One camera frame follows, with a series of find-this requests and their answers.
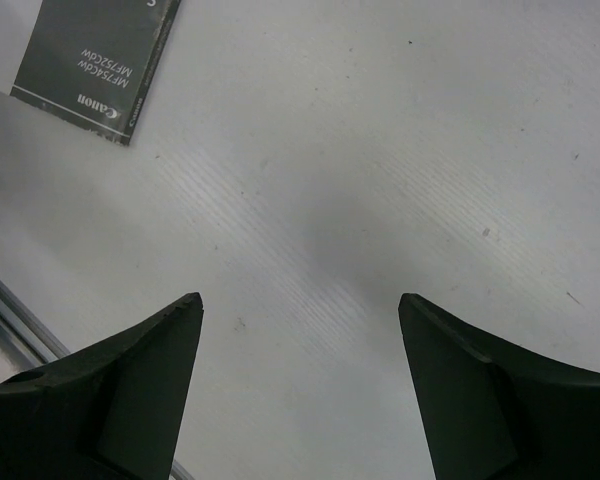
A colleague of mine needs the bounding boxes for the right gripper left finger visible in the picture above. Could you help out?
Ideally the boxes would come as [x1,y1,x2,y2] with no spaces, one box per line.
[0,293,203,479]

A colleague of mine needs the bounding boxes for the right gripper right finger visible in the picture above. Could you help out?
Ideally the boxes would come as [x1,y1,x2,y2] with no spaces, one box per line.
[398,293,600,479]

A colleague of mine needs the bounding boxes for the grey booklet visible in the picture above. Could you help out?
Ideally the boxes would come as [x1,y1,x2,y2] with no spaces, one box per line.
[10,0,180,146]

